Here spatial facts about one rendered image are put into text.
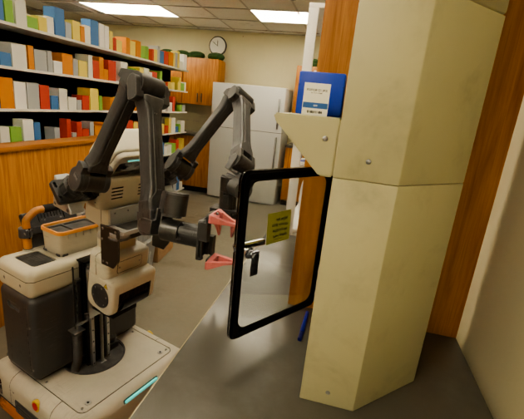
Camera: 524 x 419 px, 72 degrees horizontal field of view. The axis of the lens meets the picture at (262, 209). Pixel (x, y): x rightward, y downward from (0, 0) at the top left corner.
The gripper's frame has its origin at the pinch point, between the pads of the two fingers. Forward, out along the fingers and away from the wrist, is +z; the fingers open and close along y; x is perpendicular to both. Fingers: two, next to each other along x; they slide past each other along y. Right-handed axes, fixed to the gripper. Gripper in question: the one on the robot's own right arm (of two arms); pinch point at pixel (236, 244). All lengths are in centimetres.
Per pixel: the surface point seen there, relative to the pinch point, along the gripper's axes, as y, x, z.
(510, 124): 36, 21, 59
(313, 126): 30.6, -16.4, 15.6
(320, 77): 40.3, 2.9, 13.6
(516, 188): 21, 19, 63
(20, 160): -18, 106, -174
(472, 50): 46, -8, 39
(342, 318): -4.1, -16.0, 26.8
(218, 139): -25, 471, -177
